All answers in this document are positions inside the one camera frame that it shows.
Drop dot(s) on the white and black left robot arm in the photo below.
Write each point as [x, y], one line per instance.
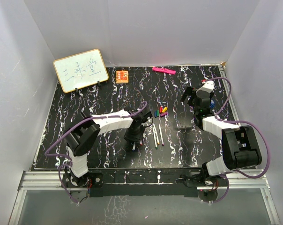
[80, 140]

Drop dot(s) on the white pen with magenta end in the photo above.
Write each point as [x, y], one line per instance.
[161, 135]

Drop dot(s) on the blue stapler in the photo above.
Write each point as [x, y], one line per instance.
[212, 104]

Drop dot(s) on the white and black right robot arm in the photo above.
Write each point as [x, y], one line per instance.
[239, 143]

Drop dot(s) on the white pen with green end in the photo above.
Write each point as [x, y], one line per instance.
[154, 135]

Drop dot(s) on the small whiteboard with wooden frame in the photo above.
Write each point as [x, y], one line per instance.
[80, 70]

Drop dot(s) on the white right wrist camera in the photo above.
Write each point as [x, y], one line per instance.
[208, 86]

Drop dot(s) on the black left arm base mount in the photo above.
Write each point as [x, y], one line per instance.
[91, 182]

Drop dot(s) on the orange spiral notebook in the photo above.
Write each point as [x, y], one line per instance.
[122, 76]

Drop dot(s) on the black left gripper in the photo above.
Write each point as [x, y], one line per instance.
[136, 138]

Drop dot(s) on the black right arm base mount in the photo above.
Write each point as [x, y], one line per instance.
[202, 179]

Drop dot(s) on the aluminium front rail frame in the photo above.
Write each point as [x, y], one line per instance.
[123, 201]

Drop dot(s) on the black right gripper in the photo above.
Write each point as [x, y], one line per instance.
[189, 92]

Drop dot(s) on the white pen with yellow end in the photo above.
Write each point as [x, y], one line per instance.
[156, 134]

